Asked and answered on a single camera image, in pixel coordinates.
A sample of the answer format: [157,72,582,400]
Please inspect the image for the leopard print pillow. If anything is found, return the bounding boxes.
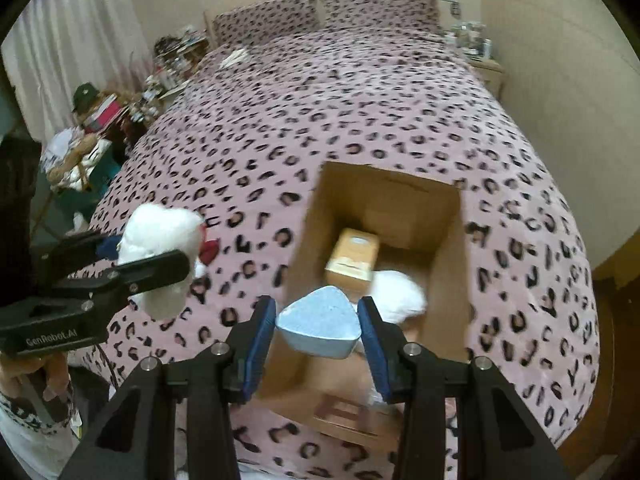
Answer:
[320,0,441,31]
[212,0,321,41]

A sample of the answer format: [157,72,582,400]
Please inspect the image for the pink box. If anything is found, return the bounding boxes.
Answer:
[87,97,123,131]

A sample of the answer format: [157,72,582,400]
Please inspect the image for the green cap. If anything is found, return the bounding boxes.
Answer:
[72,85,101,113]

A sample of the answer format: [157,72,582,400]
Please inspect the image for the small tan cardboard box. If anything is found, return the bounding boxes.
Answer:
[324,227,381,293]

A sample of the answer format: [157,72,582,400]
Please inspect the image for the pink leopard print blanket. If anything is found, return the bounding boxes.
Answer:
[65,25,601,476]

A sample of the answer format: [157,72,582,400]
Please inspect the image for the white cloth pile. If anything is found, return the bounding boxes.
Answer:
[40,127,113,191]

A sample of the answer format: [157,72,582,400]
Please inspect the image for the person's left hand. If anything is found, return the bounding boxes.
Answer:
[0,352,71,403]

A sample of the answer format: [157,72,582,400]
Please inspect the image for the wooden nightstand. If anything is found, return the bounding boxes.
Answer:
[467,57,506,101]

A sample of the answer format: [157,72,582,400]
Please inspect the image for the small white cloth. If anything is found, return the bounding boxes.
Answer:
[220,47,251,68]

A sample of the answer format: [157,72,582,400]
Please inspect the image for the white cat plush toy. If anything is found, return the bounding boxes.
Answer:
[116,203,221,318]

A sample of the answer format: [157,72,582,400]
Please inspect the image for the cluttered side table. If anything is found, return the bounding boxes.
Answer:
[145,25,208,101]

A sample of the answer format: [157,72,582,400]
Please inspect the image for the white curtain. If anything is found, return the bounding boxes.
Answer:
[2,0,153,141]

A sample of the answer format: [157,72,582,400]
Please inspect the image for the cluttered bottles on nightstand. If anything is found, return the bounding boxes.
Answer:
[442,20,496,61]

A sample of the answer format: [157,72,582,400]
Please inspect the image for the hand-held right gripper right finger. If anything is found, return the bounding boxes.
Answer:
[357,296,571,480]

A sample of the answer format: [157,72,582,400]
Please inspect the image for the blue triangular sponge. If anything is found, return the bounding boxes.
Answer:
[276,286,362,359]

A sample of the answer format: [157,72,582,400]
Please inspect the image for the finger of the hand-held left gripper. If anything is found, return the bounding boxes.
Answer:
[30,232,121,286]
[50,250,191,311]

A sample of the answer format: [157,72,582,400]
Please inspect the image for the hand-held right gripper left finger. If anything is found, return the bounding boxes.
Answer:
[60,296,277,480]

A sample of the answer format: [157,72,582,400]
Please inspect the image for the large brown cardboard box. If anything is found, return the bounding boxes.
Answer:
[257,160,473,453]

